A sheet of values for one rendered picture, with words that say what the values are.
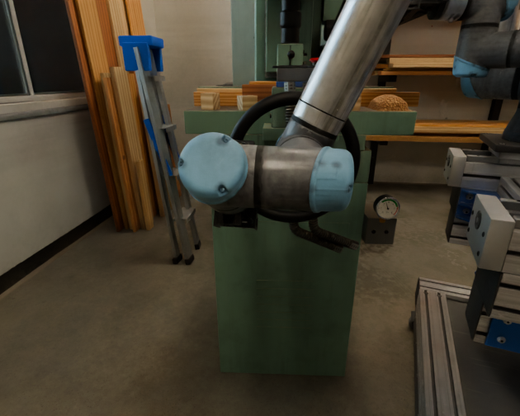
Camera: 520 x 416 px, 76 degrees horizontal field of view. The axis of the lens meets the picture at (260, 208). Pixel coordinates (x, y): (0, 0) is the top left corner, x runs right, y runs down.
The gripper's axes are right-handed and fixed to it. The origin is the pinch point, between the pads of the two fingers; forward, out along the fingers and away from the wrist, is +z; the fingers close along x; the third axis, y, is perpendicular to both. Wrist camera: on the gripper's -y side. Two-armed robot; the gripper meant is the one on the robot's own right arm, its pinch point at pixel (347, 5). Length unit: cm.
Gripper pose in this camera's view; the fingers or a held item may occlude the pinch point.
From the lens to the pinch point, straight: 92.8
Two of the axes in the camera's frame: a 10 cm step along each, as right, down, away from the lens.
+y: -0.4, 1.7, -9.8
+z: -10.0, -0.3, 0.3
